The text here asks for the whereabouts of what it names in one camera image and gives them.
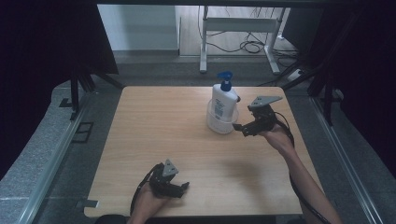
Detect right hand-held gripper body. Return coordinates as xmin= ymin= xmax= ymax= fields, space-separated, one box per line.
xmin=247 ymin=95 xmax=284 ymax=137

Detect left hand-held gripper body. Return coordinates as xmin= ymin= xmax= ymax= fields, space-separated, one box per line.
xmin=148 ymin=159 xmax=181 ymax=199

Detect white mesh plastic basket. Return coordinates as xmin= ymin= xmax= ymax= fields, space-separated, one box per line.
xmin=205 ymin=98 xmax=240 ymax=135

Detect white pump bottle blue cap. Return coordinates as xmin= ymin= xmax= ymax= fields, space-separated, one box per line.
xmin=210 ymin=71 xmax=240 ymax=124

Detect person's right hand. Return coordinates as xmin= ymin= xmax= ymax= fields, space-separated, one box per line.
xmin=259 ymin=123 xmax=297 ymax=157

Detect person's left hand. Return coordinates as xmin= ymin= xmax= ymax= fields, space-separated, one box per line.
xmin=128 ymin=183 xmax=172 ymax=224

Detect white power strip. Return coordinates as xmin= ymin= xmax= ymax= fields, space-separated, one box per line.
xmin=288 ymin=68 xmax=304 ymax=82

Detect person's dark clothing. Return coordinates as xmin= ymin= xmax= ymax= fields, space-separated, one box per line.
xmin=93 ymin=214 xmax=132 ymax=224

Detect black metal stand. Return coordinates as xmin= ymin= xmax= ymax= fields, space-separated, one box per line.
xmin=281 ymin=12 xmax=359 ymax=127

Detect dark curtain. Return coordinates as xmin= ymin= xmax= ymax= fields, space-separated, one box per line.
xmin=311 ymin=3 xmax=396 ymax=178
xmin=0 ymin=0 xmax=120 ymax=180

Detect black tripod stand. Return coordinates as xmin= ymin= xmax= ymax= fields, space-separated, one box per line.
xmin=68 ymin=62 xmax=125 ymax=121

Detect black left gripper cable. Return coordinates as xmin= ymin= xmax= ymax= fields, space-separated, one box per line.
xmin=129 ymin=163 xmax=164 ymax=217

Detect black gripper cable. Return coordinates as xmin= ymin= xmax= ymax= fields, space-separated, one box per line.
xmin=274 ymin=111 xmax=332 ymax=224
xmin=129 ymin=163 xmax=164 ymax=217

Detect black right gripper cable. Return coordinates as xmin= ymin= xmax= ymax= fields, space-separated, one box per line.
xmin=274 ymin=111 xmax=332 ymax=224

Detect black floor cables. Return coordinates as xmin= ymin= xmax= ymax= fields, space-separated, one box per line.
xmin=205 ymin=6 xmax=300 ymax=60

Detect aluminium rail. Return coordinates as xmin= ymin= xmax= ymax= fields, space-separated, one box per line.
xmin=310 ymin=96 xmax=385 ymax=224
xmin=18 ymin=92 xmax=92 ymax=224

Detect white metal desk frame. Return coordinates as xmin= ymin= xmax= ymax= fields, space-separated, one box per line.
xmin=199 ymin=5 xmax=289 ymax=76

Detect black rectangular floor frame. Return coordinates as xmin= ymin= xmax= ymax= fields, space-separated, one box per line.
xmin=72 ymin=121 xmax=95 ymax=145

